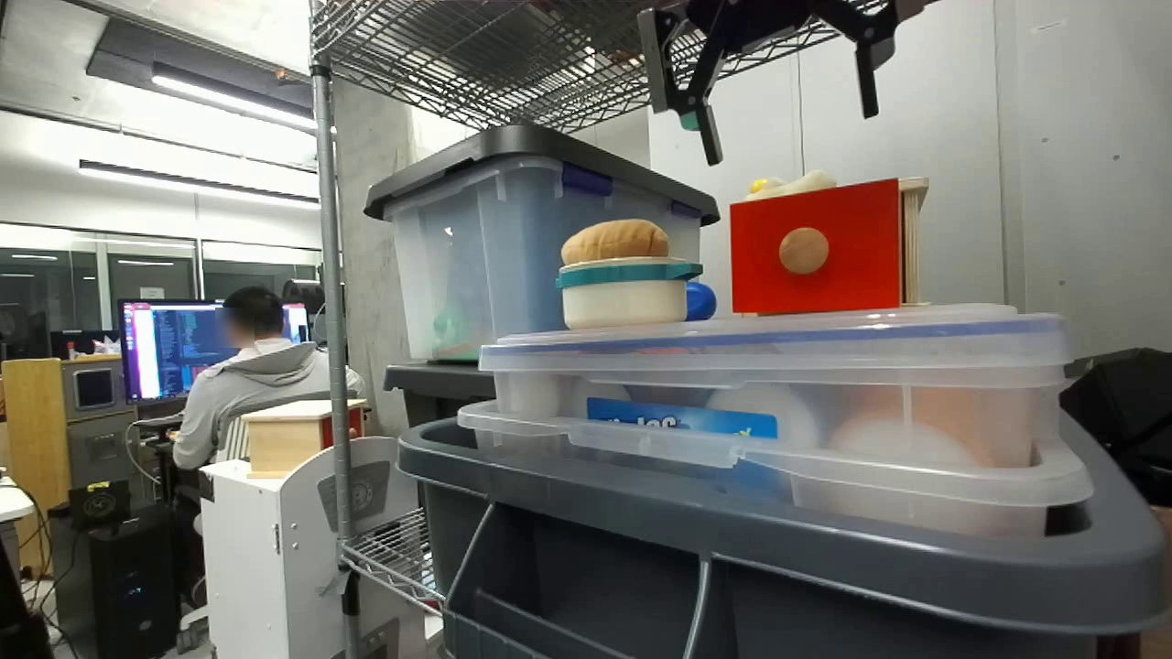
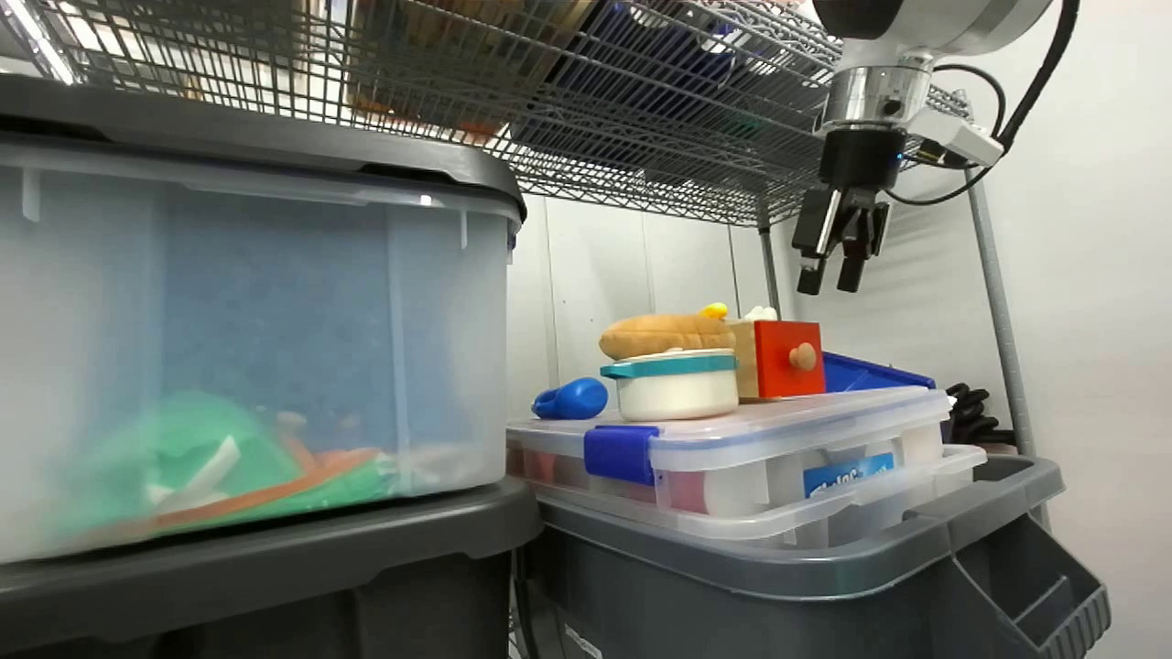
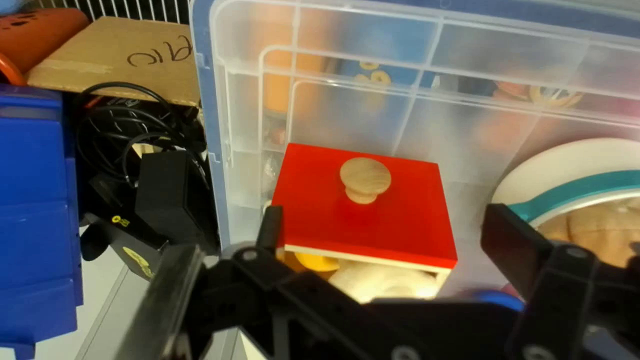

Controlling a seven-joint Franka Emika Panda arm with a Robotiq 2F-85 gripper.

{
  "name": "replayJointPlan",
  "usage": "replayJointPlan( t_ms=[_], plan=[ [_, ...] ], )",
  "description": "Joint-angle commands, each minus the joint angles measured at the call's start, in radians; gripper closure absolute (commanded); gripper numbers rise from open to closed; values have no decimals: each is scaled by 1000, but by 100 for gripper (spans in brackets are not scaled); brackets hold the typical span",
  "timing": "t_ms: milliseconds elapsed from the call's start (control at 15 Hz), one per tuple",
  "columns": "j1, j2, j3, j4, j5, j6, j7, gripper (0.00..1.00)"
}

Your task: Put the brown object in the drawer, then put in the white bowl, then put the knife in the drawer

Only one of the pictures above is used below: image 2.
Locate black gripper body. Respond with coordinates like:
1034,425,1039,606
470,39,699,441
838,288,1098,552
813,126,907,208

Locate brown bread toy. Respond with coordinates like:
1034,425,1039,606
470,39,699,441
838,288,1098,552
592,313,741,366

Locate white bowl teal band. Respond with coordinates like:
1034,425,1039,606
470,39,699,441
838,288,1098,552
596,347,742,425

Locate blue flat plastic piece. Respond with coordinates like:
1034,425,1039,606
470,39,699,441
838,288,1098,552
821,347,940,396

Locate orange red box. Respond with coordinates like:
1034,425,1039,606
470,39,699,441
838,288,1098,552
755,318,829,404

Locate dark blue storage bin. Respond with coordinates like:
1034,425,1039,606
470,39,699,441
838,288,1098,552
510,0,845,187

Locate clear compartment container blue latches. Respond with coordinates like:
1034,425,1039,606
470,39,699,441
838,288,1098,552
502,380,958,520

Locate large clear plastic container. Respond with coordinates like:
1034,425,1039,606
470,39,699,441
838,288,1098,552
536,441,989,552

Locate blue round toy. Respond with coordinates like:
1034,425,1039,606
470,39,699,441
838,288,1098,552
531,375,611,425

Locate blue container latch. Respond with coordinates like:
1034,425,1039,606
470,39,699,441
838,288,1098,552
578,421,663,492

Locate grey plastic storage bin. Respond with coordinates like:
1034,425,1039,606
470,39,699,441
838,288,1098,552
516,452,1117,659

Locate brown box on mesh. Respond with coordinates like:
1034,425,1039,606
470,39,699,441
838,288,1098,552
344,0,608,131

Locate clear tote dark grey lid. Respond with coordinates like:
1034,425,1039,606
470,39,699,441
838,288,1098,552
0,74,531,569

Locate orange flat item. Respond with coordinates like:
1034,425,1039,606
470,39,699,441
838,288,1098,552
158,445,386,523

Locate green soft item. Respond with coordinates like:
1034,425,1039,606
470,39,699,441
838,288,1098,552
50,391,394,536

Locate dark grey storage bin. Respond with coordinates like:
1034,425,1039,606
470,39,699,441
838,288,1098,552
0,476,542,659

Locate metal shelf post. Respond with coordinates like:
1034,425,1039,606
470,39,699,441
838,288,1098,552
962,167,1039,463
749,218,786,322

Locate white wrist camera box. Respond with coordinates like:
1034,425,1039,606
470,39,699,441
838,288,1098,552
904,106,1012,171

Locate wire mesh shelf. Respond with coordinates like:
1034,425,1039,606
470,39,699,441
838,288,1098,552
0,0,983,232

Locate black cable bundle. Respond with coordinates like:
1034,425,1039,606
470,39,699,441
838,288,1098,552
940,380,1018,452

